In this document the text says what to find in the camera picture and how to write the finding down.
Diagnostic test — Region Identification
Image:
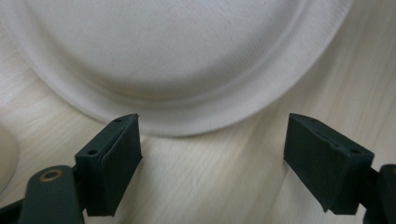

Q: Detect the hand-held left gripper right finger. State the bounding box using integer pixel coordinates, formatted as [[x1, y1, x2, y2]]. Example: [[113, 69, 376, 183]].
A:
[[283, 112, 375, 216]]

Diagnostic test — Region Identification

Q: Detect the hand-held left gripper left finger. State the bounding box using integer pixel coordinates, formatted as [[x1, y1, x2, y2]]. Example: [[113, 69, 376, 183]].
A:
[[74, 113, 144, 217]]

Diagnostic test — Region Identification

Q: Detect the white paper plate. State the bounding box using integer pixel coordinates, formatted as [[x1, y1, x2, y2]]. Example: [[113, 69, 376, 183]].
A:
[[0, 0, 354, 138]]

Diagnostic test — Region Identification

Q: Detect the cream rounded object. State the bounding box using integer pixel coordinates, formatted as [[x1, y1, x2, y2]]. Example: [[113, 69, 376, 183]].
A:
[[0, 125, 21, 194]]

